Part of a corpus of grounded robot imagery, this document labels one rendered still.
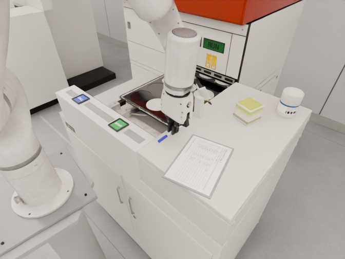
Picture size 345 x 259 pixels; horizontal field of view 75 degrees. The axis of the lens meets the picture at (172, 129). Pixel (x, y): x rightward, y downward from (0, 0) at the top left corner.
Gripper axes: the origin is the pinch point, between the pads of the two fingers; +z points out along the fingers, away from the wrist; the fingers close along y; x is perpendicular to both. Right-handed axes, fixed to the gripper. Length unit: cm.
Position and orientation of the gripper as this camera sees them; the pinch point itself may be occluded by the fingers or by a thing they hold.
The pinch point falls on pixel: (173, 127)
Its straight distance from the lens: 75.7
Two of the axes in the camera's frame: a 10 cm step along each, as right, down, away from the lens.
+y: -7.4, -5.1, 4.4
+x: -6.7, 4.8, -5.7
